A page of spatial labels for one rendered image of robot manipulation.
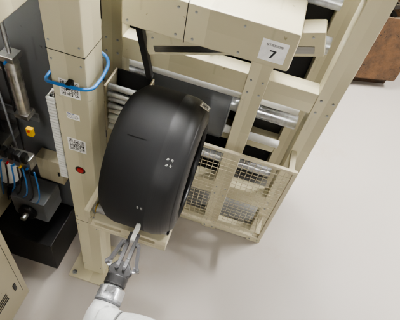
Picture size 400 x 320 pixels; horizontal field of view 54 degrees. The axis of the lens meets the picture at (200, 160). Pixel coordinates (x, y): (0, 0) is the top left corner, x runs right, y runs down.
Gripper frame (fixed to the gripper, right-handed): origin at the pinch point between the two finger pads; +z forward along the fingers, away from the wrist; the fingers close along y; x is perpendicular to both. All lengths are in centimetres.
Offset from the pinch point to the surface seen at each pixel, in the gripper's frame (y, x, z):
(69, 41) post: 32, -53, 31
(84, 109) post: 28.9, -26.7, 27.6
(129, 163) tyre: 7.3, -23.0, 14.5
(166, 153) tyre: -3.8, -26.7, 20.5
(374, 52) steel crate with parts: -132, 109, 285
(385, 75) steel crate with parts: -157, 135, 289
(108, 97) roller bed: 39, 11, 64
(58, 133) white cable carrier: 42.0, -7.6, 25.9
